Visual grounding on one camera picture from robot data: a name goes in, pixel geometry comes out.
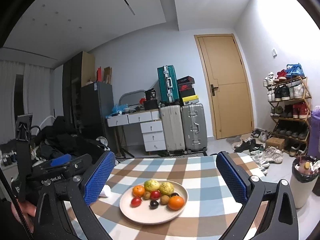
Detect red cherry tomato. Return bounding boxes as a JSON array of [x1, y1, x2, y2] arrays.
[[150, 190, 161, 200]]

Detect wooden door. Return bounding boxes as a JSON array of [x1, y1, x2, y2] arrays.
[[195, 34, 254, 139]]

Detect teal suitcase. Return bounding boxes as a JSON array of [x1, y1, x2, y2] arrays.
[[157, 65, 180, 103]]

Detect right yellow-green citrus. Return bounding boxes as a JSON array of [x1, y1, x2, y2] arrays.
[[158, 181, 175, 196]]

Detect person's left hand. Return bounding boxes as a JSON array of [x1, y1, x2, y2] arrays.
[[11, 201, 36, 233]]

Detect white trash bin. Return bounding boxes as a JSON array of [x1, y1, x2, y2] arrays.
[[290, 155, 319, 209]]

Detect black clothes pile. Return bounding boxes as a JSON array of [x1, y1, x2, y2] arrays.
[[34, 116, 110, 163]]

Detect brown longan fruit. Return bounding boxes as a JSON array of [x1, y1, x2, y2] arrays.
[[143, 191, 151, 200], [160, 195, 170, 205]]

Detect cardboard box on floor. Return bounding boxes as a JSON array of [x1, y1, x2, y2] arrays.
[[265, 137, 285, 150]]

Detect silver aluminium suitcase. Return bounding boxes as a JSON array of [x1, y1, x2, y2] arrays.
[[181, 103, 208, 152]]

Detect stacked shoe boxes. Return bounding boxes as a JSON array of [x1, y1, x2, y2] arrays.
[[177, 76, 199, 105]]

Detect black refrigerator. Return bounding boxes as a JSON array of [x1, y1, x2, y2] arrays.
[[81, 81, 116, 147]]

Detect checkered tablecloth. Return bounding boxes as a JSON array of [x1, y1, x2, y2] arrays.
[[64, 152, 270, 240]]

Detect wooden shoe rack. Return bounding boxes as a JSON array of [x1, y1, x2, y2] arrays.
[[266, 76, 312, 157]]

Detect dark purple fruit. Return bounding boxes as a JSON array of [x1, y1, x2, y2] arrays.
[[149, 200, 159, 210]]

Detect white paper towel roll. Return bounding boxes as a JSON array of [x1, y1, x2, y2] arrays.
[[99, 185, 111, 198]]

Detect white drawer desk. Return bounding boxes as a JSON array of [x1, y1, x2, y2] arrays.
[[106, 109, 167, 154]]

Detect small orange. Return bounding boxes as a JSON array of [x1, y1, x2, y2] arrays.
[[132, 185, 145, 197]]

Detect beige ribbed suitcase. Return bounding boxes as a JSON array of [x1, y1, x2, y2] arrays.
[[160, 105, 185, 152]]

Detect purple bag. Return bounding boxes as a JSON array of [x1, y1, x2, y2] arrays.
[[308, 106, 320, 159]]

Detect yellow-green citrus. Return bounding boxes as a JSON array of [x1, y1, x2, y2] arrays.
[[144, 179, 160, 192], [158, 181, 175, 196]]

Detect left yellow-green citrus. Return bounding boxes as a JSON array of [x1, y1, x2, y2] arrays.
[[144, 179, 160, 192]]

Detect cream round plate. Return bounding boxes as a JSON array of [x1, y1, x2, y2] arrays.
[[119, 180, 189, 225]]

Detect large orange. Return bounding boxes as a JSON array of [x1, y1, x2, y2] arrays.
[[167, 195, 185, 211]]

